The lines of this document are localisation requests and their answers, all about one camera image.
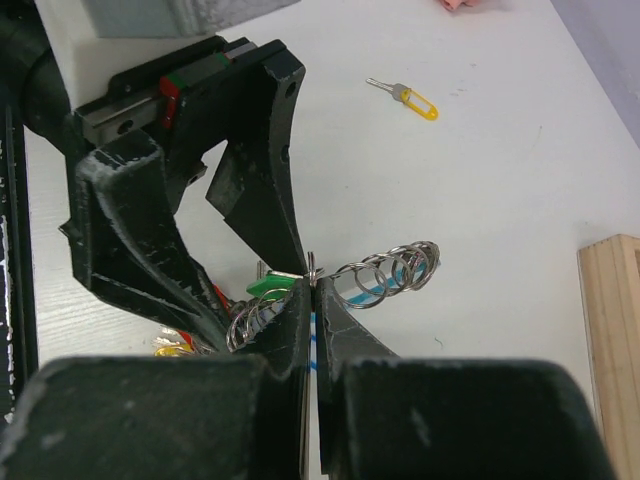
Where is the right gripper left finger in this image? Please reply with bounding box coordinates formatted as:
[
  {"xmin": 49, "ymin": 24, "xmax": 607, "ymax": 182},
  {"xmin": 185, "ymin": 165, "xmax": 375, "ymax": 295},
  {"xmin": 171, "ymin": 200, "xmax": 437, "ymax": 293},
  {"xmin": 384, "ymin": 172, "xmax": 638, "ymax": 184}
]
[{"xmin": 1, "ymin": 280, "xmax": 311, "ymax": 479}]

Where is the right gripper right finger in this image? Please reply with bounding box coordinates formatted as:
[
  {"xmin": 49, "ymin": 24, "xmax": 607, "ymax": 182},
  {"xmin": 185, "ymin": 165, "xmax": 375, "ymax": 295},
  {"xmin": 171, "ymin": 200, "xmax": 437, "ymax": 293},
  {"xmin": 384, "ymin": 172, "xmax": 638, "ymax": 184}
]
[{"xmin": 315, "ymin": 280, "xmax": 615, "ymax": 479}]

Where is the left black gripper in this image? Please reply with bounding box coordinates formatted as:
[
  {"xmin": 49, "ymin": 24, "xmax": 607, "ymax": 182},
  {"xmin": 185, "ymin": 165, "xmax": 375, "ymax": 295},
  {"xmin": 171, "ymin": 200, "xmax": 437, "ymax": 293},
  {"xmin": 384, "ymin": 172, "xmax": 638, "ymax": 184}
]
[{"xmin": 62, "ymin": 37, "xmax": 307, "ymax": 352}]

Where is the key with green tag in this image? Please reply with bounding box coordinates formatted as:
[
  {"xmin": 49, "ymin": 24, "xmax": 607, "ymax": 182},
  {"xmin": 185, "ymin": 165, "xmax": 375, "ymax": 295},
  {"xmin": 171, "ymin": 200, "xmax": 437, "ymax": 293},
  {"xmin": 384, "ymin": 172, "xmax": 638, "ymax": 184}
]
[{"xmin": 246, "ymin": 260, "xmax": 298, "ymax": 300}]

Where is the metal key organizer with keys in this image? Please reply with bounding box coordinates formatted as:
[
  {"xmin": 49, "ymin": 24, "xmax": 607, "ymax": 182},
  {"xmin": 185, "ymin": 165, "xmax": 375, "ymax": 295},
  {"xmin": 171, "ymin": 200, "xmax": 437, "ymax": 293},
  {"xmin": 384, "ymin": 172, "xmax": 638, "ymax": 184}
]
[{"xmin": 152, "ymin": 239, "xmax": 444, "ymax": 376}]

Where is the key with yellow tag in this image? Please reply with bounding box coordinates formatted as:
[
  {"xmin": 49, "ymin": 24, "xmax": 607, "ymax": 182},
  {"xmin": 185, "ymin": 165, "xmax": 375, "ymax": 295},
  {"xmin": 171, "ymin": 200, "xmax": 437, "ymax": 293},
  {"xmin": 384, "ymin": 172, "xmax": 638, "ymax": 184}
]
[{"xmin": 366, "ymin": 78, "xmax": 439, "ymax": 121}]

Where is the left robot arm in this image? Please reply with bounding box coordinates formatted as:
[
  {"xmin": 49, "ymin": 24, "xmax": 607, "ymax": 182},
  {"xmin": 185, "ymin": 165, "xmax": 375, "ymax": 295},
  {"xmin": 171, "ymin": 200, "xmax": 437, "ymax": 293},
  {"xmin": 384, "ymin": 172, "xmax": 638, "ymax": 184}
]
[{"xmin": 1, "ymin": 1, "xmax": 307, "ymax": 352}]

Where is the wooden clothes rack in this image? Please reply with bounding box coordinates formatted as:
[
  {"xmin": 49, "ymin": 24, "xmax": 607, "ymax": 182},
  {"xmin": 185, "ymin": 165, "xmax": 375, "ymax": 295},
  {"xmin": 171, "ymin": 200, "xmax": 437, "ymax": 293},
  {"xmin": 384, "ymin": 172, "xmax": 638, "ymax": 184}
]
[{"xmin": 578, "ymin": 234, "xmax": 639, "ymax": 479}]

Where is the pink folded cloth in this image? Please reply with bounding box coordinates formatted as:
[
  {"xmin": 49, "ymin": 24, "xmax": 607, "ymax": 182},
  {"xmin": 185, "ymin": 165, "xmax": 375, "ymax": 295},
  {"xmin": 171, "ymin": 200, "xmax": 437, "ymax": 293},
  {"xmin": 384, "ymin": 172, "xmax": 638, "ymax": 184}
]
[{"xmin": 439, "ymin": 0, "xmax": 482, "ymax": 12}]

